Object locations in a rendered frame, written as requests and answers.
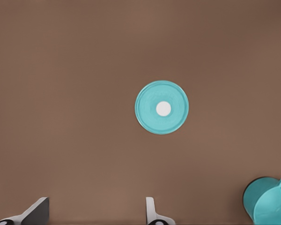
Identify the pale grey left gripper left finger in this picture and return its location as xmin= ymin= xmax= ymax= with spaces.
xmin=0 ymin=196 xmax=50 ymax=225

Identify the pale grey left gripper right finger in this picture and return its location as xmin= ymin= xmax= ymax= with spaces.
xmin=145 ymin=196 xmax=176 ymax=225

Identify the teal pot lid white knob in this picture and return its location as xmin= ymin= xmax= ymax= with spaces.
xmin=134 ymin=80 xmax=190 ymax=135

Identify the teal pot with handles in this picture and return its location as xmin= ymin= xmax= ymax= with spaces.
xmin=242 ymin=176 xmax=281 ymax=225

